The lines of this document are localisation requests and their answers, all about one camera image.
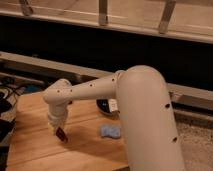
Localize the wooden cutting board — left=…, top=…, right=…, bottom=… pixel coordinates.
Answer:
left=6, top=93, right=127, bottom=171

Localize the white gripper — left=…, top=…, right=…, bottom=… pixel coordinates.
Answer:
left=48, top=114, right=67, bottom=135

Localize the black cables and clutter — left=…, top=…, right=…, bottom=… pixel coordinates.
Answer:
left=0, top=76, right=43, bottom=148

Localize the red pepper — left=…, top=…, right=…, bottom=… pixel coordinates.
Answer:
left=56, top=128, right=68, bottom=142

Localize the black bowl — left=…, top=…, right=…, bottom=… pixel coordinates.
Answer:
left=96, top=99, right=118, bottom=117

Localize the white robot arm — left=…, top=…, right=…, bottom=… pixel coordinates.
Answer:
left=43, top=65, right=185, bottom=171

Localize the white tube with label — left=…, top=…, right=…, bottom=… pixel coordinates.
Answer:
left=108, top=99, right=118, bottom=113

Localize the blue sponge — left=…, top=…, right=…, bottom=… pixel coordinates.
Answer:
left=100, top=125, right=121, bottom=139

